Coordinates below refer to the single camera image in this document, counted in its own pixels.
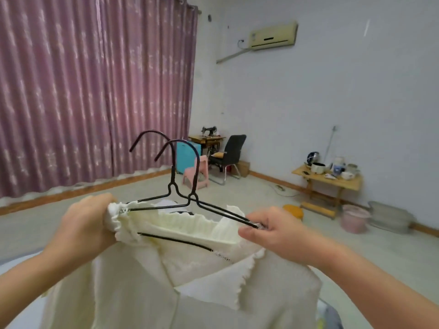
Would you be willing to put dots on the person's left hand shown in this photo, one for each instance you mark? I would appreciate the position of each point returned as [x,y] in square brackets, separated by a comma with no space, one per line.
[82,232]

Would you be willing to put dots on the person's right hand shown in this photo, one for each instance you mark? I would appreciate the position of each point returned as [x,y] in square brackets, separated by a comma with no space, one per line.
[288,236]

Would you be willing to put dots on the white printed t-shirt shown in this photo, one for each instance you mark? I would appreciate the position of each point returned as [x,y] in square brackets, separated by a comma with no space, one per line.
[168,203]

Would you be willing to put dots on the cream lace-up knit sweater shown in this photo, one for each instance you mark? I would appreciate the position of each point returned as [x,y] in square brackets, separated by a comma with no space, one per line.
[178,222]

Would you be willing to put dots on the person's left forearm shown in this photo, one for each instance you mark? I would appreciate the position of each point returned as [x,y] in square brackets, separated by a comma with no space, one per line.
[27,280]

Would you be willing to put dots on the person's right forearm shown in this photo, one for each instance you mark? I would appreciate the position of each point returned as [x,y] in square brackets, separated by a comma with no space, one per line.
[384,287]

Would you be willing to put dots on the white power strip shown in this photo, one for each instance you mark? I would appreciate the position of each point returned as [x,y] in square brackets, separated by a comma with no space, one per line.
[281,188]

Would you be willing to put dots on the pink plastic bucket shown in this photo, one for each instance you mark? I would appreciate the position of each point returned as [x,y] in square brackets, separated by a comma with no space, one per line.
[355,220]

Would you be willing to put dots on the small white appliance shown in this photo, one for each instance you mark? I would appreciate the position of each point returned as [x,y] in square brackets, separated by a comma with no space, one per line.
[330,176]

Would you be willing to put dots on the wooden folding table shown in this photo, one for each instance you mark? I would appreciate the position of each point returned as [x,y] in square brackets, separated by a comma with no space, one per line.
[343,183]

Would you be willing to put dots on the cardboard box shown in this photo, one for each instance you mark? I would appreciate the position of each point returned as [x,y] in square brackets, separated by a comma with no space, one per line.
[244,168]

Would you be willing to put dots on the blue cup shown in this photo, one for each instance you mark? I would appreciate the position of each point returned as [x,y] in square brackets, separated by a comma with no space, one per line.
[337,170]

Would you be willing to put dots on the white bowl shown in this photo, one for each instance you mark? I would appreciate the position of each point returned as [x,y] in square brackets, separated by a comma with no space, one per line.
[347,175]

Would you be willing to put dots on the white jug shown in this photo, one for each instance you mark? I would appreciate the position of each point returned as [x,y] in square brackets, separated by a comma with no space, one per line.
[339,161]

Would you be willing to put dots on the stack of white dishes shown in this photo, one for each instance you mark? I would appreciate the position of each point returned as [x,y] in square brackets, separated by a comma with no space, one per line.
[353,168]

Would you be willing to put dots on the black office chair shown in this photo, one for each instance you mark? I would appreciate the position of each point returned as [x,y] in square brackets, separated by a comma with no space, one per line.
[236,147]

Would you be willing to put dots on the pink plastic chair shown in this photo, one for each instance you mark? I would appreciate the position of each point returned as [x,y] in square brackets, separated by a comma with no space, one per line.
[202,178]

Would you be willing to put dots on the grey plastic tray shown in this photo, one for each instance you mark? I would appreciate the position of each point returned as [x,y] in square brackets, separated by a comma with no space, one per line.
[391,217]

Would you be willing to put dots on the black sewing machine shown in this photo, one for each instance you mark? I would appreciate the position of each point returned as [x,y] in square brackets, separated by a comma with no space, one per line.
[209,131]

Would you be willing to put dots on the purple curtain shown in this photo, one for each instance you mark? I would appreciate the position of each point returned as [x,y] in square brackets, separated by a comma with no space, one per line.
[85,82]

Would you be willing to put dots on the white wall pipe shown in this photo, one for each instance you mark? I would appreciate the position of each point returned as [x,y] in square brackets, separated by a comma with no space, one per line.
[233,55]

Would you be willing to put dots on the beige wall air conditioner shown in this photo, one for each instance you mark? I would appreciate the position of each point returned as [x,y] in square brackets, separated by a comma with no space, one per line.
[274,35]

